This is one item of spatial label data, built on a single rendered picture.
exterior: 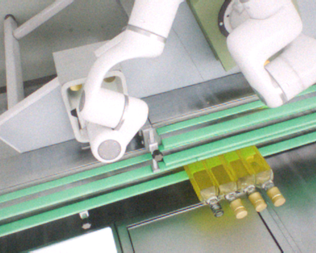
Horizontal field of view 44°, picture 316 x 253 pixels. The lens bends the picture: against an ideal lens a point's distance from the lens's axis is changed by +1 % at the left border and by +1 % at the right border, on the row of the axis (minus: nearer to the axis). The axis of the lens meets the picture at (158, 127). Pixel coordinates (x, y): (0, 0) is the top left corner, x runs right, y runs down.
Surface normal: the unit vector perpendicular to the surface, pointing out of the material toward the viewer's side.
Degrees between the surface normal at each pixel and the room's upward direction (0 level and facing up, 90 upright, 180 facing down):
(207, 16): 2
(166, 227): 90
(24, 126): 0
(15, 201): 90
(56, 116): 0
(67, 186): 90
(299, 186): 89
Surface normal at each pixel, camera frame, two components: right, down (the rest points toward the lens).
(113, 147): 0.26, 0.44
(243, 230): -0.08, -0.72
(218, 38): 0.33, 0.63
